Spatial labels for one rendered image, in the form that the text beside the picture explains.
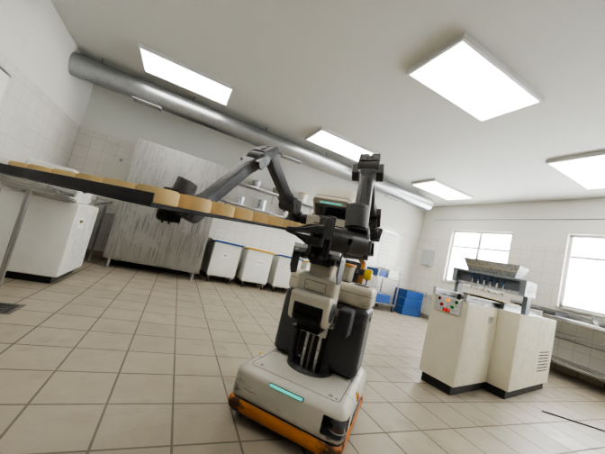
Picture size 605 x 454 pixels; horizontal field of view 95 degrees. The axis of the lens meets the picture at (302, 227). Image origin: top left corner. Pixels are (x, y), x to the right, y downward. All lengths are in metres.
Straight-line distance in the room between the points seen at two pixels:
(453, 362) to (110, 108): 6.27
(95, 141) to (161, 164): 1.45
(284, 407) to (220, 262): 3.99
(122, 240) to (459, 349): 4.59
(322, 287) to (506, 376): 2.53
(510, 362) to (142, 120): 6.42
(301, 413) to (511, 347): 2.52
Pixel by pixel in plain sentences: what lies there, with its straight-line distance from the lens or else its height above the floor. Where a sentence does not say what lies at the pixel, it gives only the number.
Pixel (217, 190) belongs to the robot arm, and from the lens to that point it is 1.09.
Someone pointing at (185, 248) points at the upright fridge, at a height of 0.53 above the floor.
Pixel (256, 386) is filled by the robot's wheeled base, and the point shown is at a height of 0.21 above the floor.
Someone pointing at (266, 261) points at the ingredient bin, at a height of 0.57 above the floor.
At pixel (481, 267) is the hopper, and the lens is 3.79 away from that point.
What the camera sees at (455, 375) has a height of 0.19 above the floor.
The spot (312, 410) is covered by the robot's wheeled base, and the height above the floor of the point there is 0.23.
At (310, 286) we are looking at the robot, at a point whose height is 0.77.
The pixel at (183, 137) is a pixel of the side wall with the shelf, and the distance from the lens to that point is 6.11.
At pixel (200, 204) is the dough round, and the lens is 0.40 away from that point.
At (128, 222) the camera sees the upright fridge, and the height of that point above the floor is 0.74.
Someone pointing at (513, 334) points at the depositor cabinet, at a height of 0.63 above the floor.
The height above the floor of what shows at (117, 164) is 1.65.
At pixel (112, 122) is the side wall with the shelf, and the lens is 6.23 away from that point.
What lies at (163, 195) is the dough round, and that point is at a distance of 0.36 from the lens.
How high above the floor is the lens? 0.94
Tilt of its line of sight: 5 degrees up
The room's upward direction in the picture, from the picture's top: 14 degrees clockwise
